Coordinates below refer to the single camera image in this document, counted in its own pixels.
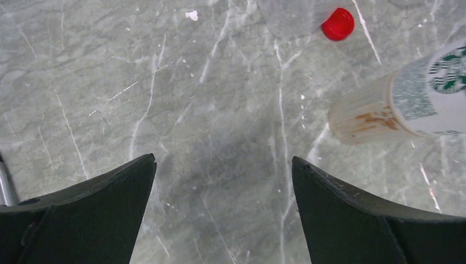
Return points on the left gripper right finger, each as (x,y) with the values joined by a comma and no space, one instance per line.
(345,224)

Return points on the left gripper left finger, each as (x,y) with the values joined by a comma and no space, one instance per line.
(94,221)

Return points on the brown bottle green cap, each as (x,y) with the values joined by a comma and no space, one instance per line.
(423,99)

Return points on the red bottle cap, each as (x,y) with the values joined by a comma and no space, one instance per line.
(339,26)

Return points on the clear unlabeled plastic bottle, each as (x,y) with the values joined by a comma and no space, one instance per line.
(293,18)

